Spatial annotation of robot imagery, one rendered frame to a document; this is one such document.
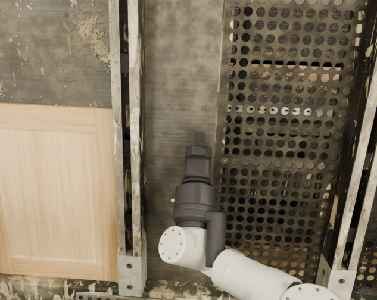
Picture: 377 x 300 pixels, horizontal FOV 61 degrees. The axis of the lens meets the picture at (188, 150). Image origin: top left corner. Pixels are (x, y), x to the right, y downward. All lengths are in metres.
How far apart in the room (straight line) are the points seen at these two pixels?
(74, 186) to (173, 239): 0.36
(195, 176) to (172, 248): 0.15
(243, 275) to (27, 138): 0.60
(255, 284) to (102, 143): 0.48
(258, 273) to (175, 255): 0.15
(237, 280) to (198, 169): 0.23
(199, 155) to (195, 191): 0.07
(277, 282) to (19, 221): 0.70
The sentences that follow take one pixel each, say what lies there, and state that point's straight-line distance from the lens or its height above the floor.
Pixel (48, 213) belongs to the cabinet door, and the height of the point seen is 1.06.
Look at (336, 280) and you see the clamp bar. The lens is 0.92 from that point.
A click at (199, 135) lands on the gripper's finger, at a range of 0.71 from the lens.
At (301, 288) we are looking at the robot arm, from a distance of 0.46.
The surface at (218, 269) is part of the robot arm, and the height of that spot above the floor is 1.29.
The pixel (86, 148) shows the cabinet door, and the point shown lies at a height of 1.21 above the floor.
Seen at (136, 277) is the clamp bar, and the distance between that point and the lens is 0.89.
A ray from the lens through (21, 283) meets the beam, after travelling 1.05.
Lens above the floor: 1.81
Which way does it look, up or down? 51 degrees down
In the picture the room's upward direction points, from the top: straight up
